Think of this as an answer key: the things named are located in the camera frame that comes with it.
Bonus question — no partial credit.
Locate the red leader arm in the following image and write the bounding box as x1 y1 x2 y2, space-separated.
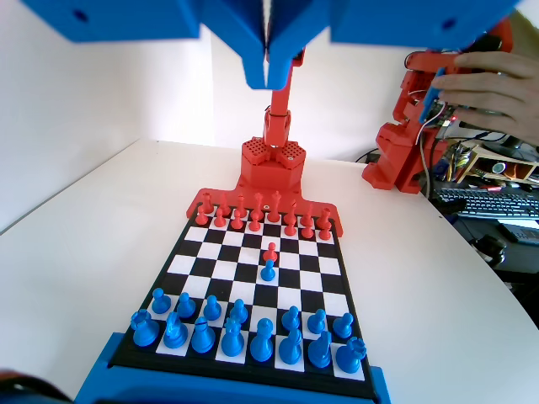
361 19 513 195

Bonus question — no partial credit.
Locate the blue leader arm trigger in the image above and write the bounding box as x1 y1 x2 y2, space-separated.
422 66 448 124

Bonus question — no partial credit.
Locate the blue knight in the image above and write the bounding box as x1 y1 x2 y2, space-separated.
162 311 189 349
307 331 334 368

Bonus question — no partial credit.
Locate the black and white chessboard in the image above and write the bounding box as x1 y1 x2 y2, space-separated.
109 201 378 399

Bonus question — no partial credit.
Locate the person's hand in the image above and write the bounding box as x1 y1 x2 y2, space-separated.
433 50 539 146

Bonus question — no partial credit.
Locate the red king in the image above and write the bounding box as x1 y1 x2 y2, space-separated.
268 189 284 223

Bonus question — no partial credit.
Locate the green circuit board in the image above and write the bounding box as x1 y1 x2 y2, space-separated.
437 103 464 127

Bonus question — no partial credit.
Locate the wooden box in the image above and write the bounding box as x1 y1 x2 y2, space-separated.
456 141 539 187

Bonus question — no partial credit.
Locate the black monitor stand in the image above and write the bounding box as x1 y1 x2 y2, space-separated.
483 134 527 157

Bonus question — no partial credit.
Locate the black computer keyboard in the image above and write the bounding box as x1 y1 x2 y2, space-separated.
435 186 539 221

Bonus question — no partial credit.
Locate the black round object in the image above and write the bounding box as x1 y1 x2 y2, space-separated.
470 235 509 267

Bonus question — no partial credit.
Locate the blue bishop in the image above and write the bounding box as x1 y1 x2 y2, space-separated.
276 327 305 366
189 316 218 354

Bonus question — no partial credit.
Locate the black flat device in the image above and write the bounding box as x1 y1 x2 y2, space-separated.
496 222 539 245

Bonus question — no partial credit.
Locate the blue rook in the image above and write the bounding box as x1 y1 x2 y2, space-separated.
335 337 366 375
129 309 161 347

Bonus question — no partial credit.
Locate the red base plate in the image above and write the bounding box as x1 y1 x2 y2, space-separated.
184 184 344 237

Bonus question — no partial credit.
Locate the blue base plate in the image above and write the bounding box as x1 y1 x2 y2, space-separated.
75 332 392 404

